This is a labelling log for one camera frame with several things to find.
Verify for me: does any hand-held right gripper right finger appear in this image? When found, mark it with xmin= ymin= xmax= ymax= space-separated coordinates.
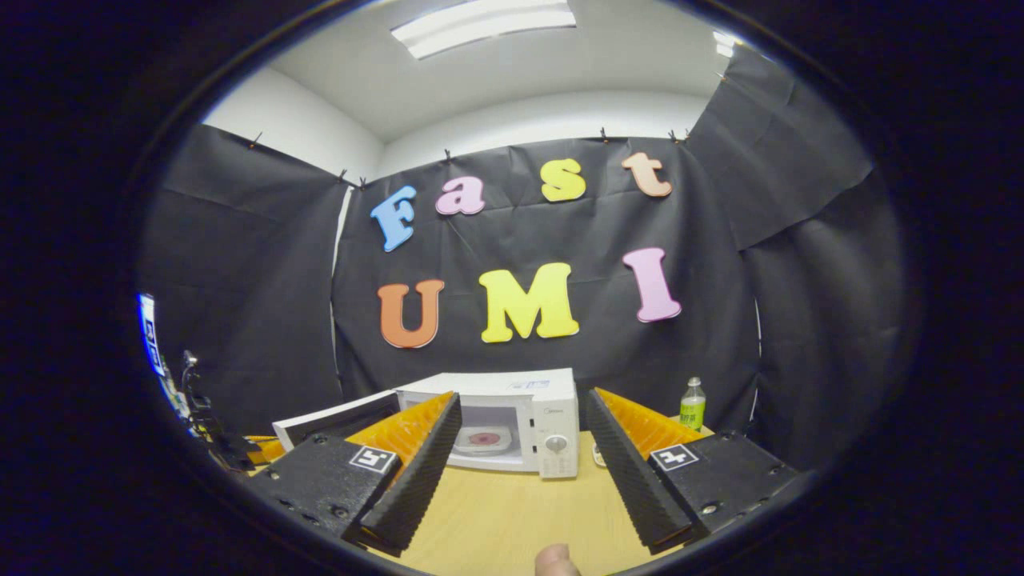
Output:
xmin=584 ymin=387 xmax=805 ymax=554

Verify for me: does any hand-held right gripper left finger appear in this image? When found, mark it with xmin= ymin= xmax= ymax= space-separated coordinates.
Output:
xmin=232 ymin=390 xmax=462 ymax=557

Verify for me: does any white square plate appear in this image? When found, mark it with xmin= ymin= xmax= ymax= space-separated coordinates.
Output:
xmin=453 ymin=426 xmax=514 ymax=458

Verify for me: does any white microwave oven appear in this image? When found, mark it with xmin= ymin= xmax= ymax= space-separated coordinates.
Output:
xmin=272 ymin=368 xmax=581 ymax=479

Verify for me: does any green drink bottle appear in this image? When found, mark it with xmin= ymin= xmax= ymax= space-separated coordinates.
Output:
xmin=679 ymin=377 xmax=707 ymax=433

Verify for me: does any computer monitor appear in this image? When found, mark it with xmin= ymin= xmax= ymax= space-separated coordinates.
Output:
xmin=138 ymin=293 xmax=166 ymax=377

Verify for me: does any black backdrop cloth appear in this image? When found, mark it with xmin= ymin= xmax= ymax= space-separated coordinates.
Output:
xmin=136 ymin=44 xmax=905 ymax=473

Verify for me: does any large ceiling light panel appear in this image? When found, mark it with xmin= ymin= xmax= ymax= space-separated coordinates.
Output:
xmin=390 ymin=0 xmax=577 ymax=61

